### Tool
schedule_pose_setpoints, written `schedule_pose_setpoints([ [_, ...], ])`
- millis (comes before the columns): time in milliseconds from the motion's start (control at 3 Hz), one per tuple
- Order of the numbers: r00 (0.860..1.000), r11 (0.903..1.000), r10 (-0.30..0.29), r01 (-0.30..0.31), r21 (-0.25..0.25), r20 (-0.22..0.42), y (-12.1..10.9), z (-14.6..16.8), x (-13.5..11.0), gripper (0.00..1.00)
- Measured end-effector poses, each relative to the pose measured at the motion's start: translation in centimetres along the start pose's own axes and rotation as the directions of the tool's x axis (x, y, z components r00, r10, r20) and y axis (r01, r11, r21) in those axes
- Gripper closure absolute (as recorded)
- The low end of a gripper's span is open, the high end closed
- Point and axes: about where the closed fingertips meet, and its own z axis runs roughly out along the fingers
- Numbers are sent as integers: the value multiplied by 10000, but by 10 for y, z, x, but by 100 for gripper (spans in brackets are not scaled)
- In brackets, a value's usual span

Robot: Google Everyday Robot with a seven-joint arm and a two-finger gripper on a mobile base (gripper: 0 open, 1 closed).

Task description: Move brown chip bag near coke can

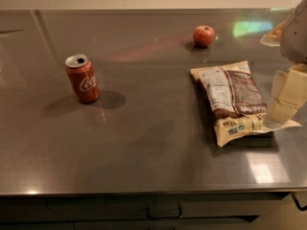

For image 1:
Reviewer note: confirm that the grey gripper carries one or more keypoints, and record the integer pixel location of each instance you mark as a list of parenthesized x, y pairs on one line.
[(295, 35)]

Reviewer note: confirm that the brown and cream chip bag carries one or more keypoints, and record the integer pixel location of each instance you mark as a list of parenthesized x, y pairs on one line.
[(235, 101)]

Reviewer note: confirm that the red coke can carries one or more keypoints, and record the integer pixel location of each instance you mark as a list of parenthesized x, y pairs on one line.
[(81, 75)]

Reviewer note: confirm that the red apple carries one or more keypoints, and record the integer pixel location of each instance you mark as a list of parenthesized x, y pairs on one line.
[(203, 35)]

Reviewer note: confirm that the black handle at right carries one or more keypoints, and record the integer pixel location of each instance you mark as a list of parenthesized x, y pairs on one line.
[(297, 204)]

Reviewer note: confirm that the black drawer handle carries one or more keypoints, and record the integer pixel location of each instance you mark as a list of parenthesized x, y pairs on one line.
[(169, 211)]

